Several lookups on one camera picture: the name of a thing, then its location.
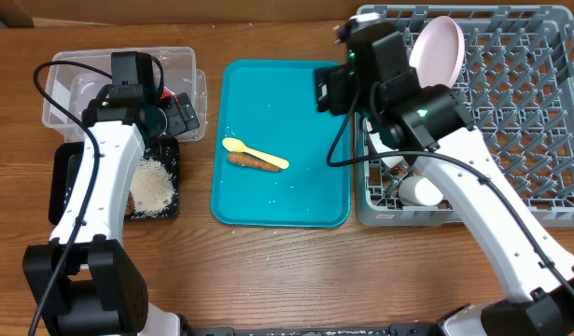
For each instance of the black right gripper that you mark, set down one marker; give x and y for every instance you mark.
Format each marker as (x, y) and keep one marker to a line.
(330, 91)

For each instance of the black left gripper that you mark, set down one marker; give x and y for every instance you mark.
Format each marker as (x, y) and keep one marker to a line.
(178, 123)

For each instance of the yellow plastic spoon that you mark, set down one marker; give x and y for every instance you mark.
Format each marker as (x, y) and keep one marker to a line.
(236, 145)

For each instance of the small white bowl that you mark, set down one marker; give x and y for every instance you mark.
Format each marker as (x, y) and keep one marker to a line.
(378, 147)

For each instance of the pile of rice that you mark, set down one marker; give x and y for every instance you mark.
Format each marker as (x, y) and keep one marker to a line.
(151, 190)

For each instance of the brown sausage stick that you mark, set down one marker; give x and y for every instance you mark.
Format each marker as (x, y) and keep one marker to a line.
(248, 161)

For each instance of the large white plate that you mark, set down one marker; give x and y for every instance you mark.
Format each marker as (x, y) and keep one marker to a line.
(438, 53)

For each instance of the white paper cup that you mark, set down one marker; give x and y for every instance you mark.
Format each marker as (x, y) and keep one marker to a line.
(417, 190)

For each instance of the red wrapper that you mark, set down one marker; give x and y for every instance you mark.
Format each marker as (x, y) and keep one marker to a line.
(168, 97)

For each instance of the brown food chunk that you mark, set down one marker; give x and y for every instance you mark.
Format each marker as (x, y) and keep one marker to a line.
(129, 206)

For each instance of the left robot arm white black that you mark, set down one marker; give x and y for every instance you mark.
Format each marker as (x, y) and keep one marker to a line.
(83, 281)

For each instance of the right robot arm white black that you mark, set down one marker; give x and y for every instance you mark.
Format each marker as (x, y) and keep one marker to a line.
(407, 96)

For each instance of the grey dishwasher rack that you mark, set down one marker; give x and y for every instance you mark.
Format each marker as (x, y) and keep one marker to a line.
(518, 80)

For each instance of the teal plastic tray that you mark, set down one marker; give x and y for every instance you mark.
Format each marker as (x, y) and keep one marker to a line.
(270, 105)

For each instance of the clear plastic bin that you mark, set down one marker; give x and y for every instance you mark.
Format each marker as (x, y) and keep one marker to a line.
(73, 87)

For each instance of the black plastic tray bin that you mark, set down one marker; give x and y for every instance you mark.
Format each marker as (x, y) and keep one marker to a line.
(66, 163)

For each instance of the black rail at bottom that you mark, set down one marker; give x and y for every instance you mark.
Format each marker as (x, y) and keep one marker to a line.
(396, 329)

